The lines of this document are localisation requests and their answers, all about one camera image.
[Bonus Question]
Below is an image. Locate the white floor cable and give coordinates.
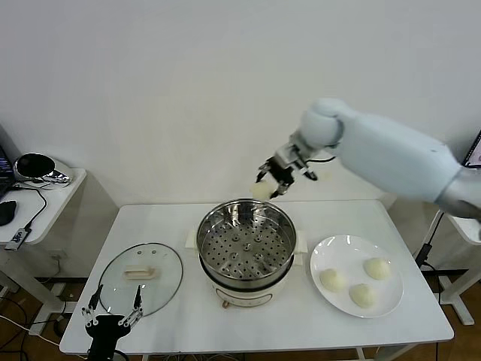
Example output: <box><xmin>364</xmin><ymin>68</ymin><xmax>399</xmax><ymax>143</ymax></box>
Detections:
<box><xmin>0</xmin><ymin>315</ymin><xmax>61</xmax><ymax>349</ymax></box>

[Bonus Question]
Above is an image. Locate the black and white charger cable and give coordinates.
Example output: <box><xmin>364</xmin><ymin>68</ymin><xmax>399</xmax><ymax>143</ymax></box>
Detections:
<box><xmin>415</xmin><ymin>210</ymin><xmax>446</xmax><ymax>272</ymax></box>

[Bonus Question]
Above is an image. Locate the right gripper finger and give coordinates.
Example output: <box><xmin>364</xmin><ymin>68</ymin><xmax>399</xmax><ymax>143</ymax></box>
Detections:
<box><xmin>271</xmin><ymin>176</ymin><xmax>296</xmax><ymax>199</ymax></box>
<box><xmin>256</xmin><ymin>159</ymin><xmax>277</xmax><ymax>184</ymax></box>

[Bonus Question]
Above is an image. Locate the cream electric cooking pot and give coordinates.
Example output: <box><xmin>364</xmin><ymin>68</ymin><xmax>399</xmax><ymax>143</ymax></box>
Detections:
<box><xmin>186</xmin><ymin>229</ymin><xmax>307</xmax><ymax>310</ymax></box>

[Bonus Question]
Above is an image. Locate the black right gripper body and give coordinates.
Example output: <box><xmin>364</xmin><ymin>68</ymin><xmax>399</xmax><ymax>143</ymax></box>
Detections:
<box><xmin>268</xmin><ymin>144</ymin><xmax>313</xmax><ymax>185</ymax></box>

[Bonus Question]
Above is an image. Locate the white steamed baozi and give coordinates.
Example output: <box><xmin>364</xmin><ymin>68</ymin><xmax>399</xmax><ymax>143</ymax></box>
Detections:
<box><xmin>319</xmin><ymin>268</ymin><xmax>346</xmax><ymax>293</ymax></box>
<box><xmin>250</xmin><ymin>180</ymin><xmax>277</xmax><ymax>200</ymax></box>
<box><xmin>362</xmin><ymin>257</ymin><xmax>391</xmax><ymax>281</ymax></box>
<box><xmin>348</xmin><ymin>284</ymin><xmax>378</xmax><ymax>308</ymax></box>

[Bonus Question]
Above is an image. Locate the grey usb hub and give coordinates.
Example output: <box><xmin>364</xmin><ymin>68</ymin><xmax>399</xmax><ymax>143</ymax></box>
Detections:
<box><xmin>5</xmin><ymin>228</ymin><xmax>32</xmax><ymax>252</ymax></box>

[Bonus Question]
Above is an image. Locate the white round plate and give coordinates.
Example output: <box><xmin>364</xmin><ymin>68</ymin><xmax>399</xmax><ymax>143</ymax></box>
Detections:
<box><xmin>310</xmin><ymin>235</ymin><xmax>404</xmax><ymax>319</ymax></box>

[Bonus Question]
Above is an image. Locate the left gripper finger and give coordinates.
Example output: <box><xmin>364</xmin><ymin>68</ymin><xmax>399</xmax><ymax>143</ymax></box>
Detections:
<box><xmin>116</xmin><ymin>284</ymin><xmax>145</xmax><ymax>328</ymax></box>
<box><xmin>81</xmin><ymin>284</ymin><xmax>104</xmax><ymax>326</ymax></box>

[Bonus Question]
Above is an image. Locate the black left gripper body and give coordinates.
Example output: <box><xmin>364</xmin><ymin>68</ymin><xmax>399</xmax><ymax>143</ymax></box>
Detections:
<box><xmin>84</xmin><ymin>314</ymin><xmax>131</xmax><ymax>361</ymax></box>

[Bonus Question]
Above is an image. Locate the grey laptop with keyboard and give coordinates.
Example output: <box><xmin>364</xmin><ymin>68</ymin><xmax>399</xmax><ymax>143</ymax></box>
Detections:
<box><xmin>464</xmin><ymin>129</ymin><xmax>481</xmax><ymax>168</ymax></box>

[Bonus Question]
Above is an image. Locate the thin black hub cable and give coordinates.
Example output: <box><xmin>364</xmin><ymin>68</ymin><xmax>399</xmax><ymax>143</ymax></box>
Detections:
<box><xmin>9</xmin><ymin>186</ymin><xmax>48</xmax><ymax>231</ymax></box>

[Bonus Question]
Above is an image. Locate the glass lid with cream handle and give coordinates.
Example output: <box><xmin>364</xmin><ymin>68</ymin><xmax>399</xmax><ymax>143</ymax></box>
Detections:
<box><xmin>98</xmin><ymin>243</ymin><xmax>184</xmax><ymax>320</ymax></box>

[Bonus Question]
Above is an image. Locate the stainless steel steamer basket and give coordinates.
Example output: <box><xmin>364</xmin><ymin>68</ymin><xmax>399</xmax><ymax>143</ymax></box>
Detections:
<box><xmin>196</xmin><ymin>199</ymin><xmax>297</xmax><ymax>287</ymax></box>

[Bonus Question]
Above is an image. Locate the laptop screen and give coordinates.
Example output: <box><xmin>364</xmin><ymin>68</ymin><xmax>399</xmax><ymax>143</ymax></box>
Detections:
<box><xmin>0</xmin><ymin>144</ymin><xmax>18</xmax><ymax>200</ymax></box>

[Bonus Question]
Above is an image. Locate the white side table with label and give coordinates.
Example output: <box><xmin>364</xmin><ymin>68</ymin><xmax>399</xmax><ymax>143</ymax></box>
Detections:
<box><xmin>437</xmin><ymin>210</ymin><xmax>481</xmax><ymax>326</ymax></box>

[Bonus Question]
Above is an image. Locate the white side table with device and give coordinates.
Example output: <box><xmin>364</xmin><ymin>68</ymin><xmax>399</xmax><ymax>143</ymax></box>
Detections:
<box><xmin>0</xmin><ymin>168</ymin><xmax>88</xmax><ymax>313</ymax></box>

